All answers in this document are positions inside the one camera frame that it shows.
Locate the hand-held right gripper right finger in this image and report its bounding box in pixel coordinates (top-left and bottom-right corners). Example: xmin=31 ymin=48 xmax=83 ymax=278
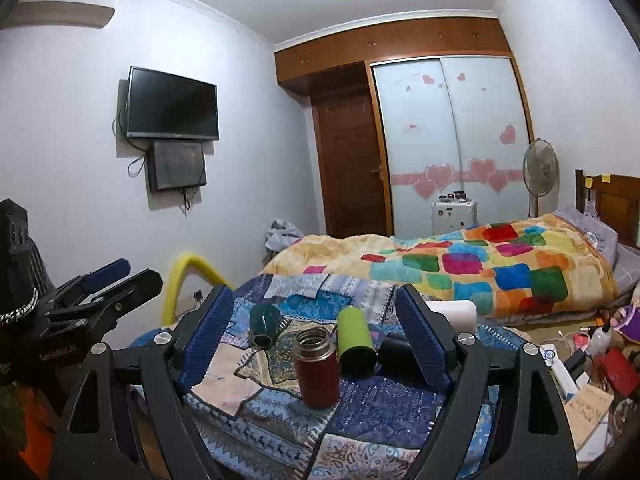
xmin=395 ymin=284 xmax=581 ymax=480

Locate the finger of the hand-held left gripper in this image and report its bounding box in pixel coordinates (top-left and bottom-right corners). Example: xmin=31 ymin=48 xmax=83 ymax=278
xmin=54 ymin=258 xmax=133 ymax=306
xmin=45 ymin=269 xmax=164 ymax=333

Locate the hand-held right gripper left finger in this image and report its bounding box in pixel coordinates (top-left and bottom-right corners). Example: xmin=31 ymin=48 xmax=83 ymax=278
xmin=50 ymin=284 xmax=238 ymax=480

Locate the black cup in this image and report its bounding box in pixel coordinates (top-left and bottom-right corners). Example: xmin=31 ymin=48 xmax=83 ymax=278
xmin=377 ymin=332 xmax=417 ymax=377

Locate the white cup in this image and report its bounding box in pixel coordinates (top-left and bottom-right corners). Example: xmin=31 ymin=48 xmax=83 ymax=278
xmin=425 ymin=300 xmax=479 ymax=334

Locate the dark green cup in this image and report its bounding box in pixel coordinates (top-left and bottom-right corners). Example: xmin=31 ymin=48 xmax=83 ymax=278
xmin=249 ymin=303 xmax=282 ymax=349

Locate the lime green cup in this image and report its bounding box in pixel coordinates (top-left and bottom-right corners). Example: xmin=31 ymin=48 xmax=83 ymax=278
xmin=336 ymin=306 xmax=379 ymax=377

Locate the red-brown thermos cup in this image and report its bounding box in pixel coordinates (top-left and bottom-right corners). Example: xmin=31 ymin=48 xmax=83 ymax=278
xmin=292 ymin=327 xmax=344 ymax=410

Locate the yellow foam tube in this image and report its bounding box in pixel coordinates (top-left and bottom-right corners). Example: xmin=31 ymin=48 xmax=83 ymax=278
xmin=160 ymin=252 xmax=237 ymax=327

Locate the colourful checked blanket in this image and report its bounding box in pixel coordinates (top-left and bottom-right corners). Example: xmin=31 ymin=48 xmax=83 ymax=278
xmin=262 ymin=212 xmax=622 ymax=319

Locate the blue patchwork cloth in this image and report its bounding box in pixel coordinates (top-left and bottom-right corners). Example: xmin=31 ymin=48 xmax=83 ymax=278
xmin=127 ymin=272 xmax=543 ymax=480

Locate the white cabinet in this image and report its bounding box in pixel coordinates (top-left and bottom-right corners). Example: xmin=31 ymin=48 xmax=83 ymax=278
xmin=432 ymin=199 xmax=478 ymax=234

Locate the grey clothes pile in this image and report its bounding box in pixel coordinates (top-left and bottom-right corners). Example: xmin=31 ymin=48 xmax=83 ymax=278
xmin=264 ymin=218 xmax=306 ymax=254

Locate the white power strip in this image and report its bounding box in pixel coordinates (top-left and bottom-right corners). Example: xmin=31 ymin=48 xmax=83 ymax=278
xmin=542 ymin=344 xmax=581 ymax=397

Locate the white squeeze bottle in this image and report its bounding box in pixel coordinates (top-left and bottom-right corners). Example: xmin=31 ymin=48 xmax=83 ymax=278
xmin=588 ymin=323 xmax=614 ymax=357

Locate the brown wooden door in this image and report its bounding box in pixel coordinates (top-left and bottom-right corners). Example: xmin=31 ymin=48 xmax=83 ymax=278
xmin=312 ymin=85 xmax=394 ymax=239

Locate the beige notebook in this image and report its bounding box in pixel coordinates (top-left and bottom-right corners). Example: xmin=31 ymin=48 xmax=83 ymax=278
xmin=564 ymin=386 xmax=616 ymax=454

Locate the red box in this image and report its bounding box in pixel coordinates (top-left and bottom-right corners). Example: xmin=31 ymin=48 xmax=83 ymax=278
xmin=597 ymin=347 xmax=639 ymax=395

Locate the grey pillow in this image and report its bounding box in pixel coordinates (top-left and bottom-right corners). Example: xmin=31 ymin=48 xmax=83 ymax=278
xmin=552 ymin=204 xmax=640 ymax=302

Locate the standing fan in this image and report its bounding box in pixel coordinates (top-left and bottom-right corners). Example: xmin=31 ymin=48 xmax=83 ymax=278
xmin=522 ymin=138 xmax=560 ymax=219

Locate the wooden wardrobe with sliding doors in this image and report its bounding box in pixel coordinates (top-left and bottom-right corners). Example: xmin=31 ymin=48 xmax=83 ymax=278
xmin=273 ymin=16 xmax=539 ymax=239

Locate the wooden bed headboard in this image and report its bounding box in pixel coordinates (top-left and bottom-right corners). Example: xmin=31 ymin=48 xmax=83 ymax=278
xmin=574 ymin=169 xmax=640 ymax=251

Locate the black television cable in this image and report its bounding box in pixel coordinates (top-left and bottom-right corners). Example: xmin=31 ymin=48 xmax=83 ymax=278
xmin=112 ymin=109 xmax=151 ymax=179

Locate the small black wall monitor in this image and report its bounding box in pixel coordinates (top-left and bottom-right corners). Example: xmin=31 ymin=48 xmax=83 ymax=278
xmin=146 ymin=140 xmax=208 ymax=192

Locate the black wall television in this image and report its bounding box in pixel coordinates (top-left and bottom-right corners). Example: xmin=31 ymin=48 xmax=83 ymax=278
xmin=125 ymin=65 xmax=221 ymax=142

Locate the wall air conditioner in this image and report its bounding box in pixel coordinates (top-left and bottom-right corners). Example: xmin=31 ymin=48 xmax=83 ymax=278
xmin=0 ymin=1 xmax=115 ymax=31

